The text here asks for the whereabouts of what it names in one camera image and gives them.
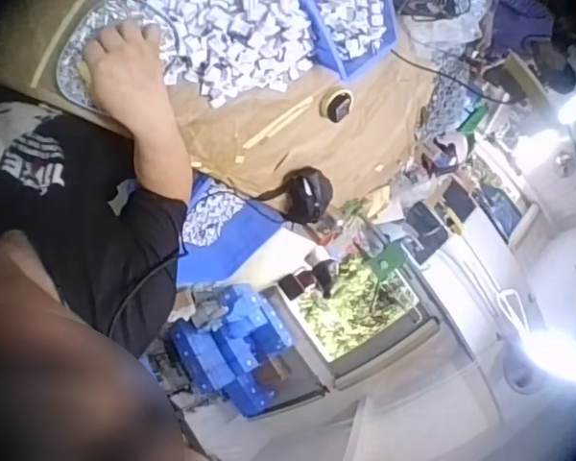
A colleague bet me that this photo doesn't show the person's right hand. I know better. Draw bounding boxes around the person's right hand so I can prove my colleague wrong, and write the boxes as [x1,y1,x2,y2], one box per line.
[83,20,174,124]

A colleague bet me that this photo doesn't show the silver foil tray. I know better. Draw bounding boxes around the silver foil tray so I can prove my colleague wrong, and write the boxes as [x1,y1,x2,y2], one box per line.
[55,0,186,116]

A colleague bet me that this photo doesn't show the pile of white packets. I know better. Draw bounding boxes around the pile of white packets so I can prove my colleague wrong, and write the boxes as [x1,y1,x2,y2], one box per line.
[138,0,319,109]

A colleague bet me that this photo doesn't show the short wooden stick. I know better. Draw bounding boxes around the short wooden stick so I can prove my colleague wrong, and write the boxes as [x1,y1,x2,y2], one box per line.
[246,128,272,151]

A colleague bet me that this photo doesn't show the blue crate of printed packets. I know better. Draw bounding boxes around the blue crate of printed packets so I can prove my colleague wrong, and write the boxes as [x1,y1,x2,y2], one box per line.
[180,171,290,256]

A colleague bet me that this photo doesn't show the long wooden stick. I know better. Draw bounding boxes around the long wooden stick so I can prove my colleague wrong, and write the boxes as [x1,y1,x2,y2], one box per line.
[262,94,317,139]

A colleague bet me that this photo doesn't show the tape roll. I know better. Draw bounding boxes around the tape roll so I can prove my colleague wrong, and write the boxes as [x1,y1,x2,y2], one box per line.
[318,87,354,124]

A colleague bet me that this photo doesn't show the blue bin of white packets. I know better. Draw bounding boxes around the blue bin of white packets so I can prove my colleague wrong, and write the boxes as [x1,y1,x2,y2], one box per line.
[305,0,400,81]

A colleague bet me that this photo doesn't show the tan table cloth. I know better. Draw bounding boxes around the tan table cloth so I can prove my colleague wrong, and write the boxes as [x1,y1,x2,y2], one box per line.
[0,0,444,206]

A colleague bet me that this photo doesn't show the stack of blue crates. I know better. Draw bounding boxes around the stack of blue crates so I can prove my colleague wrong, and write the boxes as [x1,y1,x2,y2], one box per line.
[166,281,295,420]

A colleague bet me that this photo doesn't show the grey crate of green pieces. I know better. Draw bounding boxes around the grey crate of green pieces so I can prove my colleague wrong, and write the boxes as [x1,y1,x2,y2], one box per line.
[267,229,439,381]

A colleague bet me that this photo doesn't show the black box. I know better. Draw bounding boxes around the black box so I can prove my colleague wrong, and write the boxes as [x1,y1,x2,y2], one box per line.
[404,200,448,253]

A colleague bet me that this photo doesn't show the cluttered side shelf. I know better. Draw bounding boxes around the cluttered side shelf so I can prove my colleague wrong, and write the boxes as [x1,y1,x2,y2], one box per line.
[396,0,576,251]

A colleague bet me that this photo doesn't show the black device cable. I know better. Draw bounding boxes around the black device cable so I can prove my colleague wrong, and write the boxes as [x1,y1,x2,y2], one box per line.
[108,182,290,340]

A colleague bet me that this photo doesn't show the thin black cable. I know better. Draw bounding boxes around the thin black cable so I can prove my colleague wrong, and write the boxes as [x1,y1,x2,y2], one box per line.
[390,46,511,106]

